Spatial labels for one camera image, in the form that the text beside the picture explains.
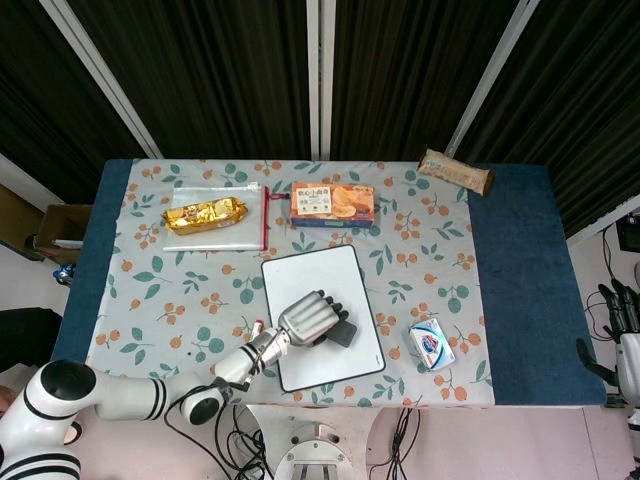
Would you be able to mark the blue white soap box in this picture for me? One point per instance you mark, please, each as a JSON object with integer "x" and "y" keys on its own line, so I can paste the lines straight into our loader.
{"x": 432, "y": 345}

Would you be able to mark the metal robot base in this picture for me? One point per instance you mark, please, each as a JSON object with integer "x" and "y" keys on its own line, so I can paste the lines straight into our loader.
{"x": 312, "y": 450}

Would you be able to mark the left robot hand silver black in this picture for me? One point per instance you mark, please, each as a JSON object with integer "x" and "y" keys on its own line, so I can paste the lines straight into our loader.
{"x": 307, "y": 320}

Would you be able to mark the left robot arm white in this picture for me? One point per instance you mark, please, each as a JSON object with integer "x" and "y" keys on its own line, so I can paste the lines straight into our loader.
{"x": 120, "y": 395}

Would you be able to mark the clear pouch red zipper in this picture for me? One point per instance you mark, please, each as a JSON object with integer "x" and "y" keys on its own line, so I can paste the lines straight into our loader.
{"x": 220, "y": 242}

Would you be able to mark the gold foil snack pack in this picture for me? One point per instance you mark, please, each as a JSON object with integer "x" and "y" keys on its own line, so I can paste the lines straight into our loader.
{"x": 205, "y": 215}

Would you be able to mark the small whiteboard black rim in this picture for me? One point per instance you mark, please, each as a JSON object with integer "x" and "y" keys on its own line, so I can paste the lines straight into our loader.
{"x": 310, "y": 272}

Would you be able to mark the floral tablecloth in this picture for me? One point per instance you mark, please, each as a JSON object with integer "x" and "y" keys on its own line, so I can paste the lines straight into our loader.
{"x": 415, "y": 240}

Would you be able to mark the blue table cover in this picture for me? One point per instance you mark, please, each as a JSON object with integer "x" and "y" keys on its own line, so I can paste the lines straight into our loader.
{"x": 525, "y": 280}

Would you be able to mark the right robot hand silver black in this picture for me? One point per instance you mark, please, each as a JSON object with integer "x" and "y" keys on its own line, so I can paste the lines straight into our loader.
{"x": 631, "y": 360}

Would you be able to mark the brown snack packet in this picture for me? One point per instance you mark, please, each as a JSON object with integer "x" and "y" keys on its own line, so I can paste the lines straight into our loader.
{"x": 455, "y": 172}

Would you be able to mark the white frame post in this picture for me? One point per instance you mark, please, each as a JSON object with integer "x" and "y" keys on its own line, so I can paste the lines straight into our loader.
{"x": 492, "y": 70}
{"x": 320, "y": 75}
{"x": 100, "y": 75}

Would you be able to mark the black whiteboard eraser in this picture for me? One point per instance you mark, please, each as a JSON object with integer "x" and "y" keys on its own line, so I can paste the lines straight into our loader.
{"x": 346, "y": 335}

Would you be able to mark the black monitor device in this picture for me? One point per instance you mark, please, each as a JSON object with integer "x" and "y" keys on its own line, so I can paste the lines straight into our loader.
{"x": 629, "y": 235}

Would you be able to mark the orange biscuit box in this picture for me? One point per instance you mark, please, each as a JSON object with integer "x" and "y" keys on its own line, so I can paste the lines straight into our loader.
{"x": 332, "y": 202}

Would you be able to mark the white sneaker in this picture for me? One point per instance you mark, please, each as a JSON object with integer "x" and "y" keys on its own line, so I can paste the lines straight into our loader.
{"x": 76, "y": 434}

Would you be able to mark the red and white marker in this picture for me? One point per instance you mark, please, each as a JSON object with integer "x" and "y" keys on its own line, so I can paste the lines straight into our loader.
{"x": 257, "y": 330}

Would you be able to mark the black curtain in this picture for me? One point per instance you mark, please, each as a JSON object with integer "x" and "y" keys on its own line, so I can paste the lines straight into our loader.
{"x": 225, "y": 75}

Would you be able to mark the cardboard box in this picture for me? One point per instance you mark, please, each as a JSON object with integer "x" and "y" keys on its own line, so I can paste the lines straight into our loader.
{"x": 60, "y": 225}

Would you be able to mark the person leg black trousers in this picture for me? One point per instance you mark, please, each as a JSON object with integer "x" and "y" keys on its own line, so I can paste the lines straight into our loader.
{"x": 25, "y": 335}

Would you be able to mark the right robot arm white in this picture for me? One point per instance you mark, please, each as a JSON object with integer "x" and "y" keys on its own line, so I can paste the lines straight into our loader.
{"x": 636, "y": 420}

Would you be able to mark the small blue object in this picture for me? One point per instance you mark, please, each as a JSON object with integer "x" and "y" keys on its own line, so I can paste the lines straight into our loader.
{"x": 64, "y": 274}

